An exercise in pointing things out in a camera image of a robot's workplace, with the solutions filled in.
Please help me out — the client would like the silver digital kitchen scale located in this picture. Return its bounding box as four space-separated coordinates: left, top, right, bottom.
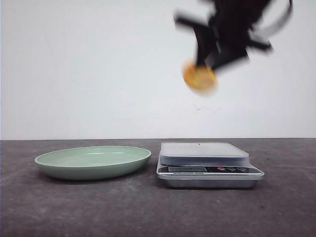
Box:
157 142 265 189

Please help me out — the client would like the green round plate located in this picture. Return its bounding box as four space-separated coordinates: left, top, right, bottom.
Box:
34 145 152 181

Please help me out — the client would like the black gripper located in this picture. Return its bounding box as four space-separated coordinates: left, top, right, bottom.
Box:
174 0 271 74

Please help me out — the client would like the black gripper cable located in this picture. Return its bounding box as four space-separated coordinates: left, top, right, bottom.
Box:
249 0 294 38

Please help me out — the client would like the yellow corn cob piece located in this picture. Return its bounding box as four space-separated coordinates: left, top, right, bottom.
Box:
182 61 218 97

